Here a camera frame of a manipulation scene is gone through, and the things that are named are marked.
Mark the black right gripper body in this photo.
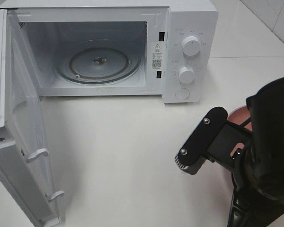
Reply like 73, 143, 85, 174
207, 121, 252, 172

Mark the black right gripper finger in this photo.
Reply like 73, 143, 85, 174
175, 107, 228, 175

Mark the pink round plate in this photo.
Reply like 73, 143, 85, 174
228, 106, 252, 158

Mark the white round door button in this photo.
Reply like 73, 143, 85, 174
175, 88, 190, 100

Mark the white timer knob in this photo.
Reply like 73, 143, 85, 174
178, 67, 195, 84

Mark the white microwave door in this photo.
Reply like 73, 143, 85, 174
0, 9, 64, 227

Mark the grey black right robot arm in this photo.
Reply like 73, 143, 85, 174
175, 78, 284, 227

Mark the white upper power knob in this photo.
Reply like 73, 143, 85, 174
182, 34, 201, 57

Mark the white microwave oven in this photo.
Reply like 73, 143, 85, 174
0, 0, 218, 103

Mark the white warning label sticker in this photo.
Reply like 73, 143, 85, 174
151, 43, 163, 69

